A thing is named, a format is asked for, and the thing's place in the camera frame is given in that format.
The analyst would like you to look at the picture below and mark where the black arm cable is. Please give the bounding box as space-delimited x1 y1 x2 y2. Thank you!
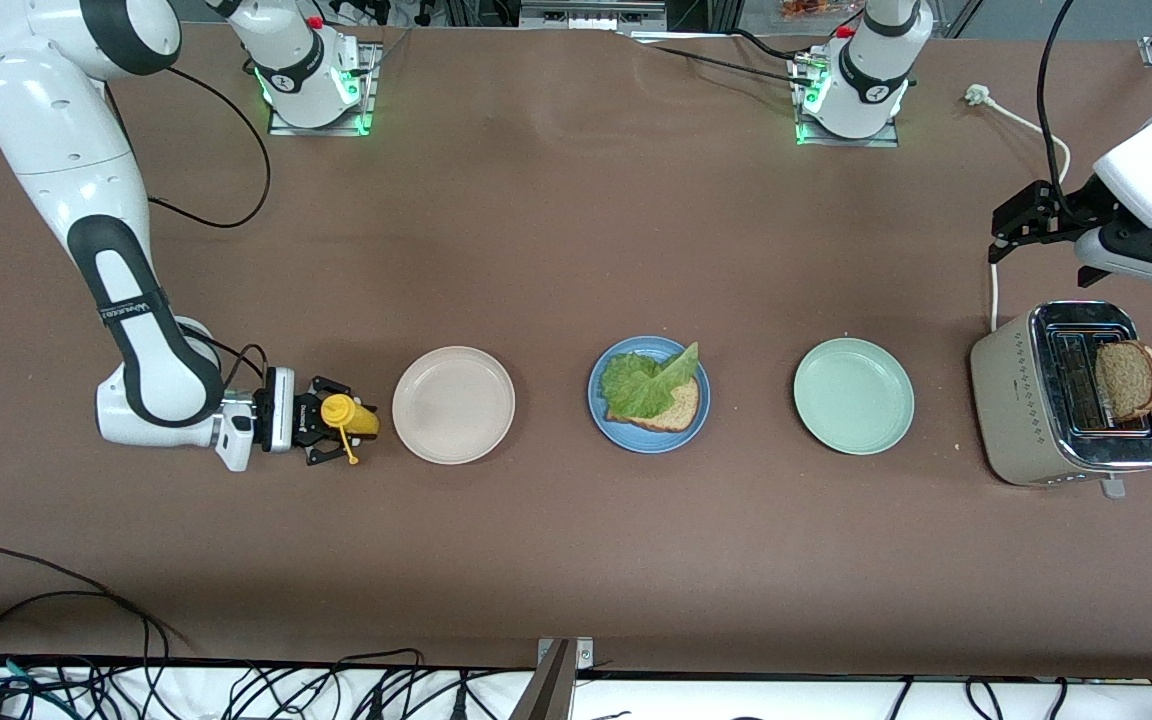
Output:
144 65 272 389
1036 0 1079 206

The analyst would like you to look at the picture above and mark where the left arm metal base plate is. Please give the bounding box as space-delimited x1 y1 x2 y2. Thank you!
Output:
789 55 904 149

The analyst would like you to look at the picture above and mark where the brown bread slice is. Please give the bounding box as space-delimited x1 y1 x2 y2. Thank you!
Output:
604 374 703 434
1094 340 1152 422

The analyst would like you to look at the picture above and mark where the pale beige round plate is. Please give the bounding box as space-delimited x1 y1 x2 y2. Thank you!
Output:
391 345 517 466

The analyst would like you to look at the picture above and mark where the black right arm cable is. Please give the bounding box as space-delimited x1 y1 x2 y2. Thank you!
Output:
144 65 272 389

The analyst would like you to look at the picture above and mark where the aluminium camera post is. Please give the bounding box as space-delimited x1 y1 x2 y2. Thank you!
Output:
511 637 597 720

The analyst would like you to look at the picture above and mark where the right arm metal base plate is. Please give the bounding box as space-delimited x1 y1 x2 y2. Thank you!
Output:
266 42 384 137

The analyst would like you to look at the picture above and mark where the blue round plate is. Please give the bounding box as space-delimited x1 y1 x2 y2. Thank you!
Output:
587 335 712 455

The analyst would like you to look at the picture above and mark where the yellow mustard squeeze bottle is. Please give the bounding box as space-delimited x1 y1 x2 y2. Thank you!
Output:
321 393 381 467

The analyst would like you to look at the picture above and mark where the mint green round plate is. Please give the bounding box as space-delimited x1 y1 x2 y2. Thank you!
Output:
793 337 916 457

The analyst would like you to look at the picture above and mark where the long black table cable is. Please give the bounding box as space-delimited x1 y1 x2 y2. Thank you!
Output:
0 545 199 691

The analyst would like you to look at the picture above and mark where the silver two-slot toaster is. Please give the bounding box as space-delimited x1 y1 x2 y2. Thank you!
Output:
969 300 1152 499

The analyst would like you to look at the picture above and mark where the grey metal box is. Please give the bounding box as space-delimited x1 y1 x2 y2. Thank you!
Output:
518 0 669 31

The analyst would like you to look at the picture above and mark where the green lettuce leaf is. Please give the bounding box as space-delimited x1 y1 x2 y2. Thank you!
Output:
601 342 700 420

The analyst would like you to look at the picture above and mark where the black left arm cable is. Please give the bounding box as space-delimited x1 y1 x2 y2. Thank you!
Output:
1036 0 1079 206

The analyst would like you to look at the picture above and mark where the black base cable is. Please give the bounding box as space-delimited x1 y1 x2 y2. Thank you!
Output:
621 28 817 89

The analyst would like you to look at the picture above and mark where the white toaster power cable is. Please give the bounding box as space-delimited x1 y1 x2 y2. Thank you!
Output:
964 85 1074 333

